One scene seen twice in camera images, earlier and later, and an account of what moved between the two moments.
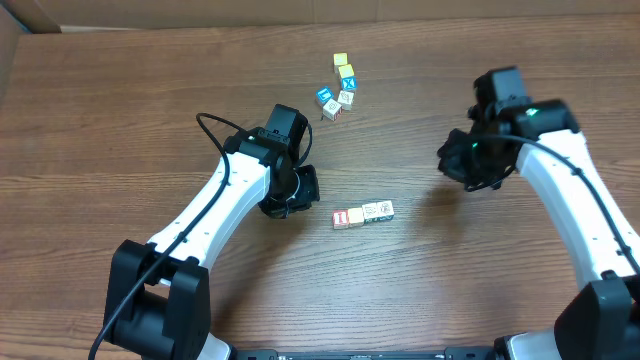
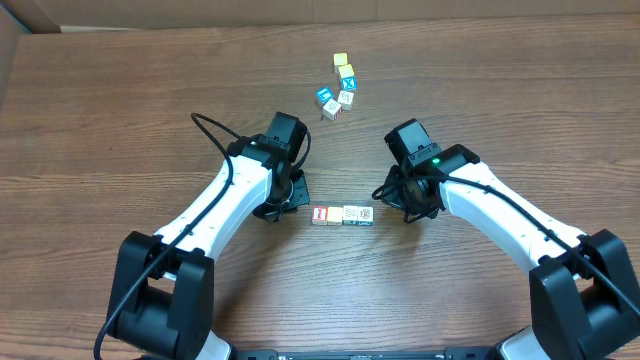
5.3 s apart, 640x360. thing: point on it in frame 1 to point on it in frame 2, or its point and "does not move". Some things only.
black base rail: [448, 354] does not move
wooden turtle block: [346, 99] does not move
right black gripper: [454, 166] to [431, 206]
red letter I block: [340, 219] to [319, 215]
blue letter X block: [349, 83] does not move
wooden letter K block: [355, 217] to [335, 215]
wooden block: [384, 209] to [365, 216]
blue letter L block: [324, 94] does not move
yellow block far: [340, 58] does not move
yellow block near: [346, 71] does not move
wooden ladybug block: [370, 210] to [350, 215]
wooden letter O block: [330, 108] does not move
